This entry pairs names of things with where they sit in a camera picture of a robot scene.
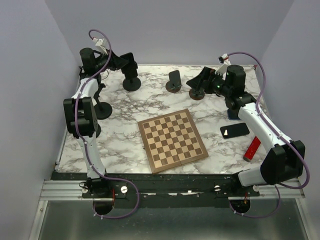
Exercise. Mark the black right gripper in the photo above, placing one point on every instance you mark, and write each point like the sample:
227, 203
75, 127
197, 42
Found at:
207, 74

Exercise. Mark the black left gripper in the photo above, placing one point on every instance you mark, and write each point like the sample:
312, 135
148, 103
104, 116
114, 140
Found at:
115, 61

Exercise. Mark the blue phone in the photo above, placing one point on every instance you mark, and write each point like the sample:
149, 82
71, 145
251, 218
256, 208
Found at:
232, 116

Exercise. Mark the black round phone stand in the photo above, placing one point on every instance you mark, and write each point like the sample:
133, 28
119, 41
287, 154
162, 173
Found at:
103, 110
131, 82

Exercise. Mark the black phone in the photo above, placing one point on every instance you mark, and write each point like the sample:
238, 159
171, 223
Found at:
234, 130

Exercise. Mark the black front phone stand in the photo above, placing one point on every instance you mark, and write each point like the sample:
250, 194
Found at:
98, 131

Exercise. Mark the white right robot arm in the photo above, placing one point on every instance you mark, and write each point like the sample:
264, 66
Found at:
284, 157

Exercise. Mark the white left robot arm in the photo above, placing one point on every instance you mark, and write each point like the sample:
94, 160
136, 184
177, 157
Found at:
81, 118

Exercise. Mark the round wooden phone stand right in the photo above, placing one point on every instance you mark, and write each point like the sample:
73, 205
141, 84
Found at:
197, 93

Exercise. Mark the round wooden phone stand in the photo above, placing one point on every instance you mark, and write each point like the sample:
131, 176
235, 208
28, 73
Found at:
174, 84
197, 93

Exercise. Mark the round wooden phone stand left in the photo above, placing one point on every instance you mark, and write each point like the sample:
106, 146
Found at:
174, 84

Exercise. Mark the wooden chessboard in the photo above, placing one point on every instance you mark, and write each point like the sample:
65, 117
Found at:
171, 140

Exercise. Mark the red toy microphone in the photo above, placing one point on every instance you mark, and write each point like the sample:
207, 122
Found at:
252, 149

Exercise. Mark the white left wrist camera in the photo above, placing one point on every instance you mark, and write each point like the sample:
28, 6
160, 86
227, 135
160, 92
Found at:
100, 44

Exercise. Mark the aluminium front rail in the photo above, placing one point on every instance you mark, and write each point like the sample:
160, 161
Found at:
69, 190

